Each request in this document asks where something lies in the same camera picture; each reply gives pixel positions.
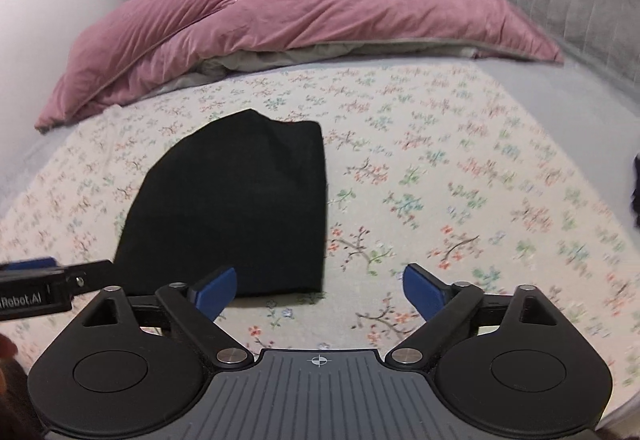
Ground black pants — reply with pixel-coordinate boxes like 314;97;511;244
114;109;329;297

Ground pink velvet pillow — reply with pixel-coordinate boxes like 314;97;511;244
35;0;237;132

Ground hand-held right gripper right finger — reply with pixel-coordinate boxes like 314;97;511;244
385;263;563;368

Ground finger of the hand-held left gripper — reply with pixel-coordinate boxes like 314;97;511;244
0;257;117;295

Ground folded black garment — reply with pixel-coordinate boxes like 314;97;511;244
631;165;640;229

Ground person's left forearm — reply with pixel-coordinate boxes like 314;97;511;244
0;334;32;428

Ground floral bed sheet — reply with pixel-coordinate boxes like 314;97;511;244
0;58;640;393

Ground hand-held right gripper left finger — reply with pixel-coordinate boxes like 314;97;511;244
70;267;253;368

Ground pink duvet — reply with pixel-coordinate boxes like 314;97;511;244
150;0;566;94

